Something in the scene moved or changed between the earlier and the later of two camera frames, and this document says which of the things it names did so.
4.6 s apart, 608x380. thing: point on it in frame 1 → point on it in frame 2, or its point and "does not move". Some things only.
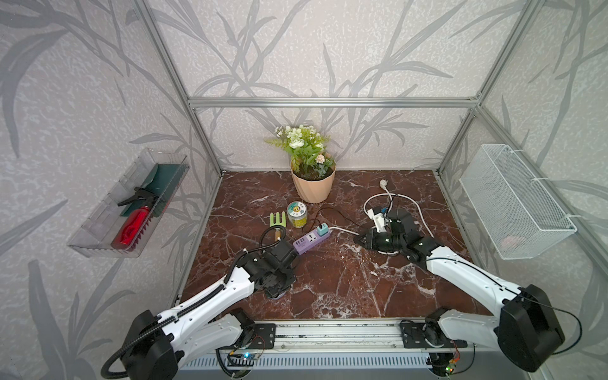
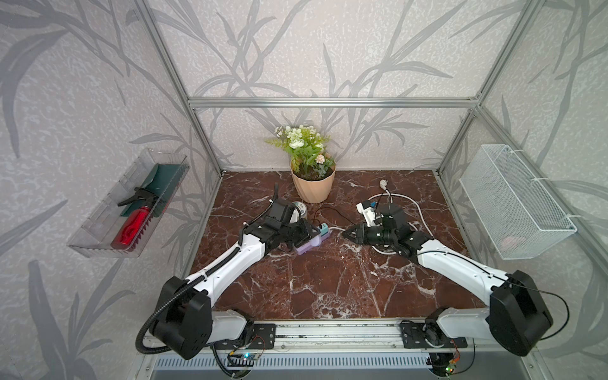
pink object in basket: (511, 242) does not move
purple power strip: (311, 238) does not move
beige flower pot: (313, 191) does not move
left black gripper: (291, 280) → (305, 232)
